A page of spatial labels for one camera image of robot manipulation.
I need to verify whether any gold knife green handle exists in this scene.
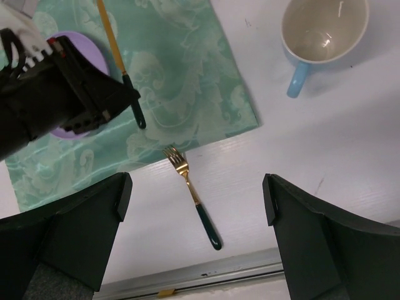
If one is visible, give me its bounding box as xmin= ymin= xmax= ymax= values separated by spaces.
xmin=96 ymin=0 xmax=146 ymax=129

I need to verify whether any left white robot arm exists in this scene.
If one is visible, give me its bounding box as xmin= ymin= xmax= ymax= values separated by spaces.
xmin=1 ymin=1 xmax=146 ymax=159

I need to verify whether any purple plate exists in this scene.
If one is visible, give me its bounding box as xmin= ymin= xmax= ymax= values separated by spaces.
xmin=51 ymin=31 xmax=109 ymax=140

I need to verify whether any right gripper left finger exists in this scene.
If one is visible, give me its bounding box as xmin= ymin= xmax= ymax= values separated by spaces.
xmin=1 ymin=172 xmax=132 ymax=299

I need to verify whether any green patterned placemat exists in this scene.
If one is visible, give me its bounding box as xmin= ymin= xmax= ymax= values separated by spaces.
xmin=6 ymin=1 xmax=259 ymax=212

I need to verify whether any blue mug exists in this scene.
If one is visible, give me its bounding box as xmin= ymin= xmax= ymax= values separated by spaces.
xmin=281 ymin=0 xmax=370 ymax=98

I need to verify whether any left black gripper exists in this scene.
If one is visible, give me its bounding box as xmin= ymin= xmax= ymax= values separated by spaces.
xmin=1 ymin=28 xmax=132 ymax=160

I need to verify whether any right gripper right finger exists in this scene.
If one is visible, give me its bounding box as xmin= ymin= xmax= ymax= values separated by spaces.
xmin=262 ymin=174 xmax=399 ymax=299

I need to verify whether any front aluminium rail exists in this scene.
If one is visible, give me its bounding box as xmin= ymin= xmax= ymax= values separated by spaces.
xmin=94 ymin=248 xmax=283 ymax=299

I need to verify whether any gold fork green handle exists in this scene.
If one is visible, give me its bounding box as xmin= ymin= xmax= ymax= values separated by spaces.
xmin=162 ymin=146 xmax=223 ymax=251

